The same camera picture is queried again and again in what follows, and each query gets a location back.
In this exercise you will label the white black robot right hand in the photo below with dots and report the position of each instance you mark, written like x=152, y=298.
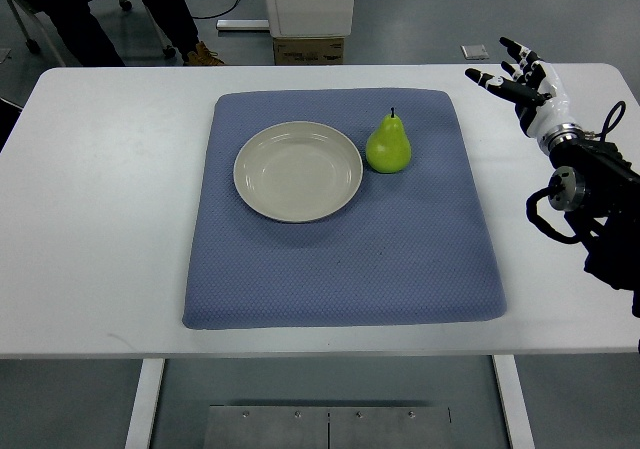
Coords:
x=532, y=85

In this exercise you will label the green pear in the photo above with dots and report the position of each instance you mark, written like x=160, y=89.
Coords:
x=388, y=149

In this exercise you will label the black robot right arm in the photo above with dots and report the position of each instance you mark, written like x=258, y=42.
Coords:
x=592, y=199

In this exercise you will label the small grey floor plate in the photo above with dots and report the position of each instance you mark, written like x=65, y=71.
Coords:
x=474, y=52

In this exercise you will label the beige round plate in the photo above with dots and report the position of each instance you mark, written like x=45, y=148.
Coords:
x=298, y=171

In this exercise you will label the blue quilted mat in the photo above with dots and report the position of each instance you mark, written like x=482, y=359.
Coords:
x=409, y=248

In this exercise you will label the cardboard box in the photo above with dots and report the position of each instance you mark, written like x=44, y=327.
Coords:
x=308, y=51

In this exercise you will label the white cabinet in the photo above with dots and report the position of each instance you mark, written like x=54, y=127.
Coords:
x=298, y=19

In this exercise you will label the tan boot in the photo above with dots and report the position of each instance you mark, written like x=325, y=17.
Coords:
x=202, y=56

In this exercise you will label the white table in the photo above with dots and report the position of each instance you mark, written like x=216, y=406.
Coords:
x=100, y=185

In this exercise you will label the metal base plate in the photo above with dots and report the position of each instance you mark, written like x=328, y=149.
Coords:
x=328, y=427

